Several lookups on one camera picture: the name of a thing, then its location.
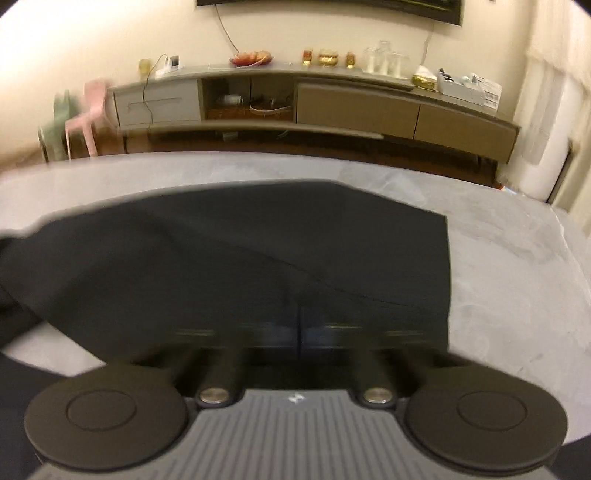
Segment wall cable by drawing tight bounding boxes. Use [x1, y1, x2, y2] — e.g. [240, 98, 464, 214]
[214, 6, 242, 54]

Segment white cylindrical appliance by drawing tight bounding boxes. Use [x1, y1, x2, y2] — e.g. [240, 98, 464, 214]
[516, 85, 576, 204]

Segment green plastic chair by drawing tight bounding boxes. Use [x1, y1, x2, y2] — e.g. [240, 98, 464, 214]
[38, 90, 75, 163]

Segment gold tissue box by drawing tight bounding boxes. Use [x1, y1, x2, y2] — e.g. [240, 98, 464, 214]
[412, 65, 440, 91]

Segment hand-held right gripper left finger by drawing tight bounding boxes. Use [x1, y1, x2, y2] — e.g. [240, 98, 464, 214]
[168, 323, 300, 409]

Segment pink plastic chair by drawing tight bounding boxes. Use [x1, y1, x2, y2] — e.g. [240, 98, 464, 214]
[65, 80, 117, 158]

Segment long television cabinet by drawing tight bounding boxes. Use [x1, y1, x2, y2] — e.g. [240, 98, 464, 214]
[111, 66, 521, 165]

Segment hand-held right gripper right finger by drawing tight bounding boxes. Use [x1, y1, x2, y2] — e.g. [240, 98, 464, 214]
[301, 323, 444, 409]

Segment dark pants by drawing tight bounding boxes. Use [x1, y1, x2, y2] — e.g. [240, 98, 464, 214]
[0, 180, 451, 370]

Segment white storage box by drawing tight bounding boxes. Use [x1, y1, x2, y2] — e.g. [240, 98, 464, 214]
[436, 68, 503, 110]

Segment plate of fruit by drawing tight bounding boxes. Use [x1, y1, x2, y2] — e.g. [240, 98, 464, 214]
[229, 49, 274, 67]

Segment cream curtain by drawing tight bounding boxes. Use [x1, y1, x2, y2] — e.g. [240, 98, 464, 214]
[507, 0, 591, 210]

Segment white power strip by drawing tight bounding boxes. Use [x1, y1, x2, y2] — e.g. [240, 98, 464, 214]
[154, 54, 186, 79]

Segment thin black cable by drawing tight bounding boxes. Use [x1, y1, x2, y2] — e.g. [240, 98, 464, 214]
[140, 54, 170, 128]

